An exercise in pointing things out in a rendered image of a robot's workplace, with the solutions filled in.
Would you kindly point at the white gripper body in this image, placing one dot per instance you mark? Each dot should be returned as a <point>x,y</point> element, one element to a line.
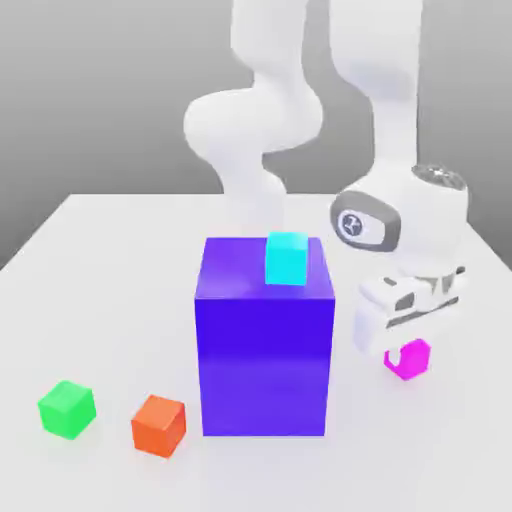
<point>372,332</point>

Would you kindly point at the large purple box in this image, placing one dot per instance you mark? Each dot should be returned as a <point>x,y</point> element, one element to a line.
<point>264,352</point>

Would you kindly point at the small magenta cube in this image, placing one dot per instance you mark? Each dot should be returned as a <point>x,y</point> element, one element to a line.
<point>414,360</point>

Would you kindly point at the small orange cube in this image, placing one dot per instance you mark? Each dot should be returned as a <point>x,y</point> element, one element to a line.
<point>158,428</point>

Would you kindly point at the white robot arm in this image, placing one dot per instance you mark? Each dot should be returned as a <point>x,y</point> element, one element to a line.
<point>256,120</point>

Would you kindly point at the small green cube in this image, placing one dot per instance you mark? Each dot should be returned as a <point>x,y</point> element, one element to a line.
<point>66,410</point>

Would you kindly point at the small cyan cube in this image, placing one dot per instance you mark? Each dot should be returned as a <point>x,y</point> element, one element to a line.
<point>286,262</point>

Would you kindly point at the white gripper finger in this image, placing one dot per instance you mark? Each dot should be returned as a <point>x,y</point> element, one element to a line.
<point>396,357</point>

